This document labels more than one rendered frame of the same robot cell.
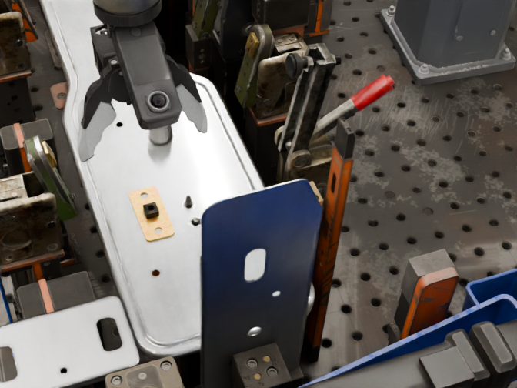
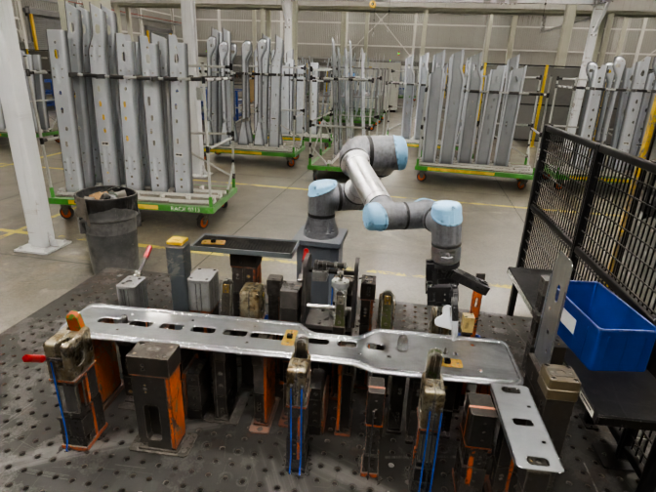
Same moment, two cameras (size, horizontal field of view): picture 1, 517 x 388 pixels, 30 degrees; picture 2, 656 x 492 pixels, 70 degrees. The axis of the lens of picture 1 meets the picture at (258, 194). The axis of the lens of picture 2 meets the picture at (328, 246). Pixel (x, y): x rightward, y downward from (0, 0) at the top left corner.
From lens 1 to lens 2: 140 cm
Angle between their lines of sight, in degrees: 55
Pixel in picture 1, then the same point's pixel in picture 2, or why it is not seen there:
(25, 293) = (475, 412)
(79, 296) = (481, 397)
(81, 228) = (355, 450)
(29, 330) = (505, 410)
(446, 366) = not seen: outside the picture
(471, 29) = not seen: hidden behind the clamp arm
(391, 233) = not seen: hidden behind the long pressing
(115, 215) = (444, 371)
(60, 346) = (515, 404)
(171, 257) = (472, 364)
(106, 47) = (443, 286)
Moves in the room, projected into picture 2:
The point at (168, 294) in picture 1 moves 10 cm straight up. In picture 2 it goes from (492, 370) to (498, 340)
